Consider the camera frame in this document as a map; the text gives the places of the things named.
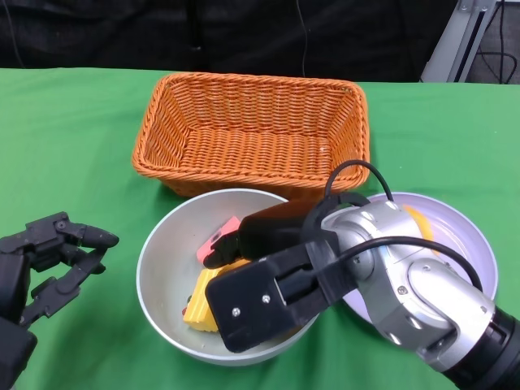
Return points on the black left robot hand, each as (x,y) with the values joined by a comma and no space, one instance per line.
(40,248)

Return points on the green tablecloth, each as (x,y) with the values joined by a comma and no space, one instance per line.
(61,122)

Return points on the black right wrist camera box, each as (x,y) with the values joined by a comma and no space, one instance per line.
(248,304)

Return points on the pink cake slice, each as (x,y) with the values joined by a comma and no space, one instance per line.
(215,239)

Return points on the grey aluminium frame post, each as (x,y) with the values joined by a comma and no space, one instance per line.
(459,44)

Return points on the lavender round plate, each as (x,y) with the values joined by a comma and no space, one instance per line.
(463,235)

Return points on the orange wicker basket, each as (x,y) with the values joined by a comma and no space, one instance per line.
(256,154)

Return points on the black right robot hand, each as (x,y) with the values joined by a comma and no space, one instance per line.
(272,231)

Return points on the grey round bowl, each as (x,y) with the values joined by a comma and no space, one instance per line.
(170,252)

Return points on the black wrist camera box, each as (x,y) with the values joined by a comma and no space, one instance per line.
(14,353)
(248,304)

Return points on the yellow cake slice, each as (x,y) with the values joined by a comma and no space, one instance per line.
(199,304)

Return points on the black backdrop curtain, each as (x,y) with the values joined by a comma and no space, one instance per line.
(101,32)

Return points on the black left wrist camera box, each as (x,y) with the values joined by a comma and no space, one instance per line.
(14,353)

